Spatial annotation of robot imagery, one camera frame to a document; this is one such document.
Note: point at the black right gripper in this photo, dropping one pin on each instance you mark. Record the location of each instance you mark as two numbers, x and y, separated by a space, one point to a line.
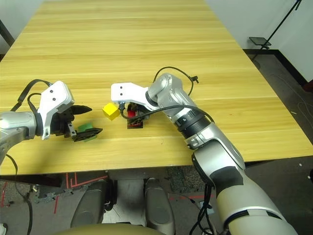
144 113

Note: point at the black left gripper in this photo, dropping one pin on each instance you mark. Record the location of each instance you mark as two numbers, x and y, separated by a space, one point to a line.
60 123

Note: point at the red wooden block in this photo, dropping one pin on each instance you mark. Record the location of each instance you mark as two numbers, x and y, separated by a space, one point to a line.
132 113

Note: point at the green wooden block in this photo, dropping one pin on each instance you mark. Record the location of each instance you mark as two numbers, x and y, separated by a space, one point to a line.
85 126

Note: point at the yellow wooden block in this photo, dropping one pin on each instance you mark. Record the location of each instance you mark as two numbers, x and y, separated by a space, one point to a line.
110 112

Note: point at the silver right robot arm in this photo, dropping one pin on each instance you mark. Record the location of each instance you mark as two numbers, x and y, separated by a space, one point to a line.
220 151

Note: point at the red angled floor tape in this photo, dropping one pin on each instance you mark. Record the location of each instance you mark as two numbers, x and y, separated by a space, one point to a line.
73 182

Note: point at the black foam floor mat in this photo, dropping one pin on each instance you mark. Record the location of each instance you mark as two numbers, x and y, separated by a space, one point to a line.
185 180

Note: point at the grey robot left leg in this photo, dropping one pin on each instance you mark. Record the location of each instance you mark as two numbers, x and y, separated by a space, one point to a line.
91 205

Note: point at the grey robot leg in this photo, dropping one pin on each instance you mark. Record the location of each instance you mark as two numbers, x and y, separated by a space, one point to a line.
91 205
159 208

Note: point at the grey metal stand plate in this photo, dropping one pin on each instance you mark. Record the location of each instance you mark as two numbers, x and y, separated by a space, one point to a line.
129 200

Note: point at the grey robot right leg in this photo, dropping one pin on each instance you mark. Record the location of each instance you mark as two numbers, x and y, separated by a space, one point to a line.
159 208

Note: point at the olive robot torso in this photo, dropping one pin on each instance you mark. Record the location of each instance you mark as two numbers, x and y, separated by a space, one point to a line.
105 230

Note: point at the grey floor pedal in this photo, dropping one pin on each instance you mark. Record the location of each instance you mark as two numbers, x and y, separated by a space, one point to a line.
205 206

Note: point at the black tripod stand with tray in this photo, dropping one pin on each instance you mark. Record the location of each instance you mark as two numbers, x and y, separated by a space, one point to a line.
260 41

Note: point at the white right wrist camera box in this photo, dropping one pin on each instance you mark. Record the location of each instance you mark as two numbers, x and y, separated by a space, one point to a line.
124 91

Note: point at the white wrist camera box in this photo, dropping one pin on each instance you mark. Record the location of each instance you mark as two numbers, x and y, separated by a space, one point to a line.
55 98
124 91

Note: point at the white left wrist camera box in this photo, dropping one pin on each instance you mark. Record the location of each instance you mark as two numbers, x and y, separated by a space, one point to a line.
55 98

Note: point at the wooden side table black frame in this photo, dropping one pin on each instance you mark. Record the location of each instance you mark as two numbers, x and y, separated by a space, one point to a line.
6 31

